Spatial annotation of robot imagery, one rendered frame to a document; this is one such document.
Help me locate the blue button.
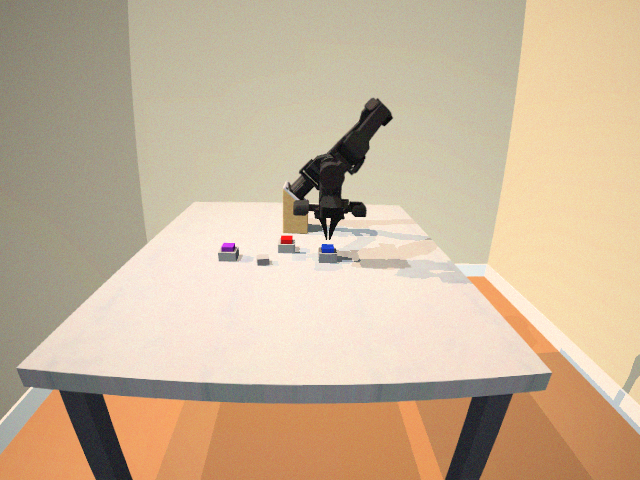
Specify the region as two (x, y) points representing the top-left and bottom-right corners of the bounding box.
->
(318, 244), (337, 263)

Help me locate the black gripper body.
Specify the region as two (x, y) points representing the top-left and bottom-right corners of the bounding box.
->
(293, 182), (367, 217)

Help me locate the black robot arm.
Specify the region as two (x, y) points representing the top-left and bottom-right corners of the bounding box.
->
(288, 98), (393, 219)

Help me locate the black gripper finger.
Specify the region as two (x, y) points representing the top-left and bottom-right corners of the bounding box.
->
(329, 216), (345, 240)
(314, 213), (328, 240)

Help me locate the purple button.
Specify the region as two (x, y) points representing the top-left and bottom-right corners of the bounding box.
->
(218, 243), (239, 262)

